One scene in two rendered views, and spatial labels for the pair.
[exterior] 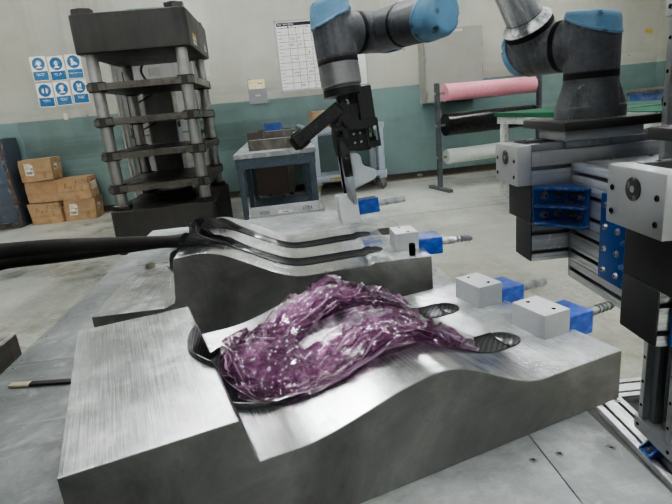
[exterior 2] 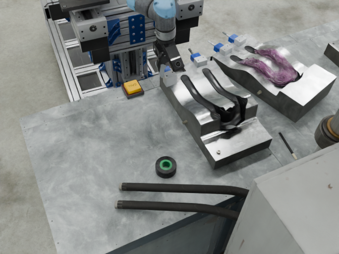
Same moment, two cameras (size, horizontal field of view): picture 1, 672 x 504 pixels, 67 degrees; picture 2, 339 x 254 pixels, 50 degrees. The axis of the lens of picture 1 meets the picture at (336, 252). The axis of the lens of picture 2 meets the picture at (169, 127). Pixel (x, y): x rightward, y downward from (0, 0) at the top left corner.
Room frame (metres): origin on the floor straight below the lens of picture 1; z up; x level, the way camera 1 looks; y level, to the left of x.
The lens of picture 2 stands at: (1.40, 1.00, 1.99)
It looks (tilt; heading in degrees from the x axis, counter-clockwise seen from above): 51 degrees down; 247
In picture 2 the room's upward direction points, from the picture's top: 2 degrees clockwise
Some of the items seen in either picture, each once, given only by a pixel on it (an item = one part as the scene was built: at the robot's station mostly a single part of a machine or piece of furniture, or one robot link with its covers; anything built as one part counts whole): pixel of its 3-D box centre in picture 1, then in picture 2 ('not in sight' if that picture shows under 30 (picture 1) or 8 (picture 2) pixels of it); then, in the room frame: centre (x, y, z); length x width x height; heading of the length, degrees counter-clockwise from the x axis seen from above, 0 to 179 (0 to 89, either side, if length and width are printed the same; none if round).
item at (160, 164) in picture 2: not in sight; (165, 167); (1.12, 0.31, 0.82); 0.08 x 0.08 x 0.04
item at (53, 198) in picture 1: (62, 188); not in sight; (6.77, 3.48, 0.42); 0.86 x 0.33 x 0.83; 95
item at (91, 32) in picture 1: (167, 131); not in sight; (5.30, 1.56, 1.03); 1.54 x 0.94 x 2.06; 5
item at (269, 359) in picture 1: (339, 323); (270, 63); (0.49, 0.00, 0.90); 0.26 x 0.18 x 0.08; 112
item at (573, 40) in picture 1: (589, 40); not in sight; (1.21, -0.61, 1.20); 0.13 x 0.12 x 0.14; 32
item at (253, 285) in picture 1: (267, 264); (212, 104); (0.84, 0.12, 0.87); 0.50 x 0.26 x 0.14; 95
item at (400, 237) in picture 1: (432, 242); (195, 57); (0.80, -0.16, 0.89); 0.13 x 0.05 x 0.05; 95
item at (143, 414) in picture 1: (343, 363); (270, 70); (0.49, 0.00, 0.86); 0.50 x 0.26 x 0.11; 112
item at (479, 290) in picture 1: (507, 291); (218, 47); (0.64, -0.23, 0.86); 0.13 x 0.05 x 0.05; 112
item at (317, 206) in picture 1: (287, 216); not in sight; (4.13, 0.37, 0.28); 0.61 x 0.41 x 0.15; 95
